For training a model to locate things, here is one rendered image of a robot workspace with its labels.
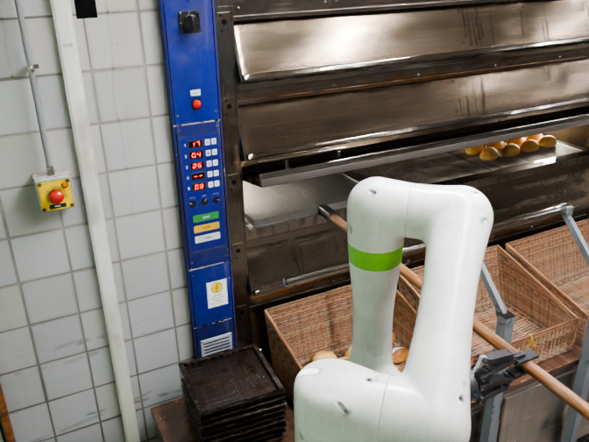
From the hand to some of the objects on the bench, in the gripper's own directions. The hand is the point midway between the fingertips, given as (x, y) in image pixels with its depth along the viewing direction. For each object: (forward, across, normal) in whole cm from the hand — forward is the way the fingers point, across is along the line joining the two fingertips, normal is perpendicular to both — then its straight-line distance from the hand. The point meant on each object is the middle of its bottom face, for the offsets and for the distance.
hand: (522, 363), depth 147 cm
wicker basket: (+1, +59, -75) cm, 96 cm away
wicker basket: (+120, +59, -76) cm, 154 cm away
